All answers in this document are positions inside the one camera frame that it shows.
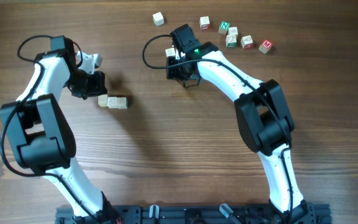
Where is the yellow edged wooden block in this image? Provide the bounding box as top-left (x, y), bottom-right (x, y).
top-left (98, 95), bottom-right (108, 107)

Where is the plain wooden block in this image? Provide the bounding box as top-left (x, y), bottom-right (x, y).
top-left (116, 97), bottom-right (128, 109)

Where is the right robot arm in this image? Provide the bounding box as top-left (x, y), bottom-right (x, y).
top-left (166, 24), bottom-right (313, 223)

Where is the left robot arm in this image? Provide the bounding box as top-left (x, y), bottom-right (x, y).
top-left (0, 35), bottom-right (121, 223)

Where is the red edged top block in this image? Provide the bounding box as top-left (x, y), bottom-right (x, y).
top-left (200, 16), bottom-right (211, 30)

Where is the green edged N block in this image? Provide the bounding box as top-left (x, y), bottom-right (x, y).
top-left (226, 35), bottom-right (237, 48)

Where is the green N letter block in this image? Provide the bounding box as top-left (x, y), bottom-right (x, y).
top-left (218, 21), bottom-right (230, 35)

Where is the white picture block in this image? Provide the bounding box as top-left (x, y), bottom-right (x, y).
top-left (227, 27), bottom-right (238, 37)

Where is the red edged white block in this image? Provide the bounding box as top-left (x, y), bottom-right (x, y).
top-left (241, 35), bottom-right (254, 49)

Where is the red M letter block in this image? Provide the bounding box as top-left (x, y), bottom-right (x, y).
top-left (259, 40), bottom-right (273, 54)

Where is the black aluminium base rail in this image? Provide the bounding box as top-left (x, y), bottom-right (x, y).
top-left (55, 203), bottom-right (333, 224)

